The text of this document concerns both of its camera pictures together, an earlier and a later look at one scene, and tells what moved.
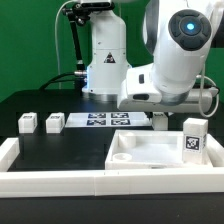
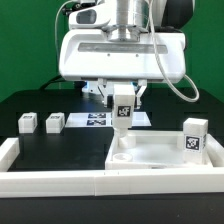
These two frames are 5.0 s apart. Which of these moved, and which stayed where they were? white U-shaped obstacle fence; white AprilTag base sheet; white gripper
Moved: white gripper
Stayed: white AprilTag base sheet; white U-shaped obstacle fence
